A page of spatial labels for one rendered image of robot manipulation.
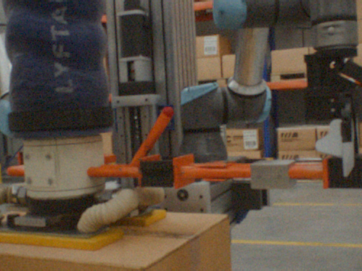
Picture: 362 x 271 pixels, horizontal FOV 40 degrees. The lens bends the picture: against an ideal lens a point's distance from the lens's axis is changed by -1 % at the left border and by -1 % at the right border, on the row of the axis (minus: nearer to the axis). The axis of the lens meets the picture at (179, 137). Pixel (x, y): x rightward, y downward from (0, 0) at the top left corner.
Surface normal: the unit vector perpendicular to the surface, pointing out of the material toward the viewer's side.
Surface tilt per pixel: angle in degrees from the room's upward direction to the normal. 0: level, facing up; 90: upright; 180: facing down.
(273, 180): 90
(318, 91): 90
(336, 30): 90
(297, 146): 88
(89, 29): 70
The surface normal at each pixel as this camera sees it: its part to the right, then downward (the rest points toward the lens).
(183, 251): 0.90, -0.03
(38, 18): 0.07, -0.32
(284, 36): -0.35, 0.07
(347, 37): 0.27, 0.03
